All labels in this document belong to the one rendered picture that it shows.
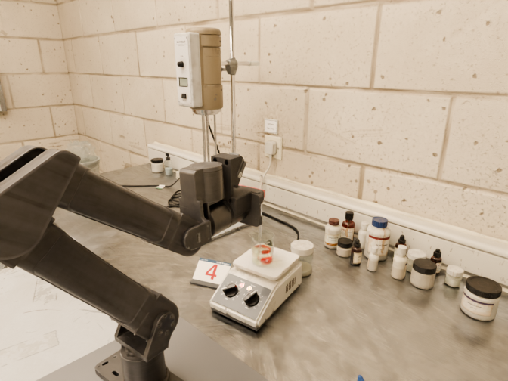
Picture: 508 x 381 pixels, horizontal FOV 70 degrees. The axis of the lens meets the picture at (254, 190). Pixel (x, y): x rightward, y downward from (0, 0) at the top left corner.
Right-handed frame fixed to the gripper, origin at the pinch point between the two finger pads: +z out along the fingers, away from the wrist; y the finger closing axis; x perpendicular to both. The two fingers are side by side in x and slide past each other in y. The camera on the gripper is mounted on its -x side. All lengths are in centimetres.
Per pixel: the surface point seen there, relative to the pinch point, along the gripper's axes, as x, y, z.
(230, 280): 20.1, 4.4, -4.9
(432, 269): 19.3, -33.5, 24.6
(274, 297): 20.9, -6.4, -4.2
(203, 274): 24.3, 15.8, -0.9
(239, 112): -10, 46, 59
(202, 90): -19.6, 32.8, 20.5
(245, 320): 24.3, -3.2, -10.4
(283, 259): 16.8, -3.8, 4.9
